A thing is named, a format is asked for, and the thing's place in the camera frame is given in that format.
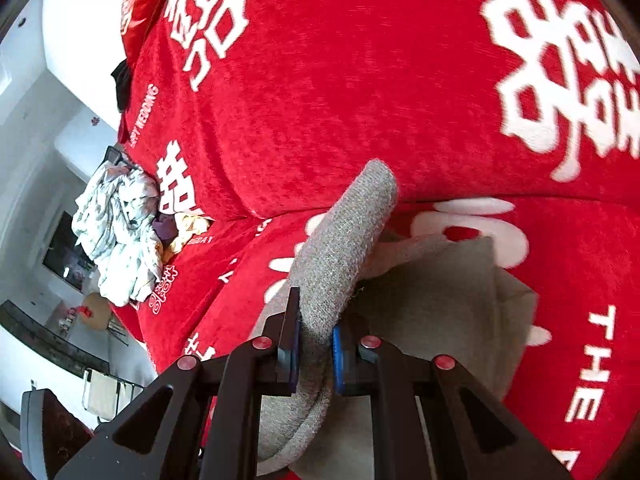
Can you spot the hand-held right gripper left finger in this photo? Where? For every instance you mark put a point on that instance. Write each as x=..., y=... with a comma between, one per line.
x=292, y=360

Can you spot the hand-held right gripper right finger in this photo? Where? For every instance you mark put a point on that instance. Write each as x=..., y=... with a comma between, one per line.
x=339, y=360

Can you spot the grey knit garment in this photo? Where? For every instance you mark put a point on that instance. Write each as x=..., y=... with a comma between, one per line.
x=345, y=240

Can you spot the yellow orange cloth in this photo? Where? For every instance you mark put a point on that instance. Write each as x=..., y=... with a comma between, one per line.
x=187, y=232

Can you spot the dark purple cloth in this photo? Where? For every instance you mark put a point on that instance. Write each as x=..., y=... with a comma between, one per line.
x=167, y=227

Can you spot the white rack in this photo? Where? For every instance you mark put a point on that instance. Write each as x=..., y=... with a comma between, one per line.
x=107, y=392

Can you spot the round wooden stool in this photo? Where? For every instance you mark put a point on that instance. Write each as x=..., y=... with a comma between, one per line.
x=96, y=311

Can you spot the white patterned crumpled cloth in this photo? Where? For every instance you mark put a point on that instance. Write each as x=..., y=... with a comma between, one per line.
x=125, y=235

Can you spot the black television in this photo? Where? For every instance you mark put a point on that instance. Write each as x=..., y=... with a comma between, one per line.
x=67, y=255

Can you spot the dark counter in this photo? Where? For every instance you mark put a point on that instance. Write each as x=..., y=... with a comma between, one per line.
x=45, y=340

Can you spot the grey chair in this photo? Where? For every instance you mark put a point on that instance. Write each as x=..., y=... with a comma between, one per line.
x=52, y=435

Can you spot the red printed sofa cover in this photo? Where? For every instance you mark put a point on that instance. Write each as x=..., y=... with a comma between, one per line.
x=350, y=85

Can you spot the black cloth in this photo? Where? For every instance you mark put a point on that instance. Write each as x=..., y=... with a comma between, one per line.
x=122, y=85

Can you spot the shiny red pillow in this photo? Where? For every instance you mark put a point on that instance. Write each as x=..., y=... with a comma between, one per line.
x=145, y=5

